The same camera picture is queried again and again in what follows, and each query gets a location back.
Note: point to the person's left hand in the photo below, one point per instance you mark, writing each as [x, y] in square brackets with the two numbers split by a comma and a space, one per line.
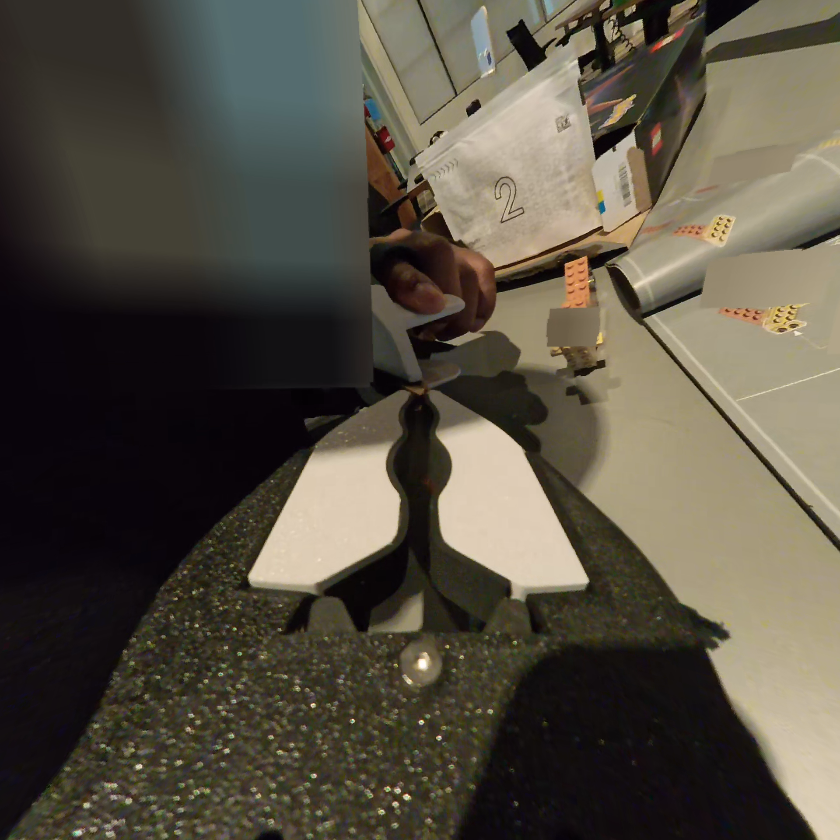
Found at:
[453, 269]

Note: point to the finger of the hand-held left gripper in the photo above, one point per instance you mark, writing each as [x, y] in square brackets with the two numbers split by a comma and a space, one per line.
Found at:
[436, 310]
[394, 341]

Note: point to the long wooden top table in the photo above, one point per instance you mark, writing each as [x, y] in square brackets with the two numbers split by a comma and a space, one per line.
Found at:
[590, 16]

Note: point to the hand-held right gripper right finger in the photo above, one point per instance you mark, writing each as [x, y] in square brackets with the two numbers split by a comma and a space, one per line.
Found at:
[505, 518]

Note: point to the white printed paper bag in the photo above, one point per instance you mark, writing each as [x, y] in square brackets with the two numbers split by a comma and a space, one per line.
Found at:
[512, 184]

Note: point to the orange and tan brick model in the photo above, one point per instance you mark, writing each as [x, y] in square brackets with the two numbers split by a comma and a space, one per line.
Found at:
[577, 282]

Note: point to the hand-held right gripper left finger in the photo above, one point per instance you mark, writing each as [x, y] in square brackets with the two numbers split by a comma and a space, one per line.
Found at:
[321, 518]

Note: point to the grey instruction booklet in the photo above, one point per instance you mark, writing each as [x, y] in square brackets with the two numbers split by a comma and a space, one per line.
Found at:
[754, 394]

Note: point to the dark printed cardboard box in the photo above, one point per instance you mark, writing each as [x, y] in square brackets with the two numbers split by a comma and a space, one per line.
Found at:
[663, 85]

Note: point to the black office chair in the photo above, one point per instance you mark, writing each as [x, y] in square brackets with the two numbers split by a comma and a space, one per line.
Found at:
[528, 39]

